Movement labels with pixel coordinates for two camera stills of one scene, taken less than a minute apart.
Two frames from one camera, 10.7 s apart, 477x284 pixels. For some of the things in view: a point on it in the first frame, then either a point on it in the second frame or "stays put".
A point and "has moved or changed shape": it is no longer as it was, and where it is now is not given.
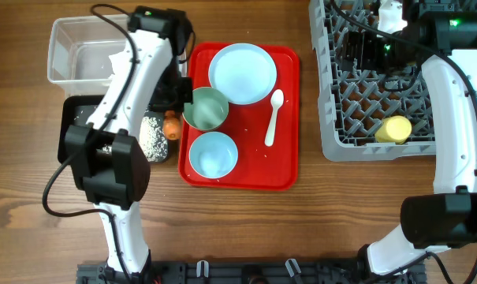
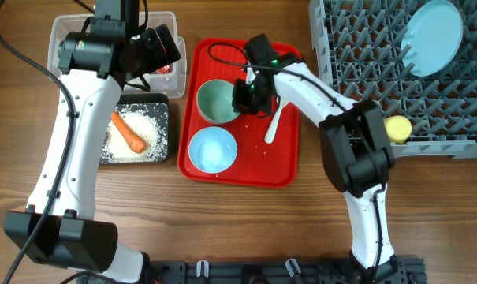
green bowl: x=208 y=110 has moved or changed shape
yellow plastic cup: x=394 y=129 stays put
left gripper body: x=173 y=90 to x=150 y=54
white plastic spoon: x=277 y=102 stays put
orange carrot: x=172 y=126 has moved or changed shape
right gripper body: x=374 y=54 to x=250 y=95
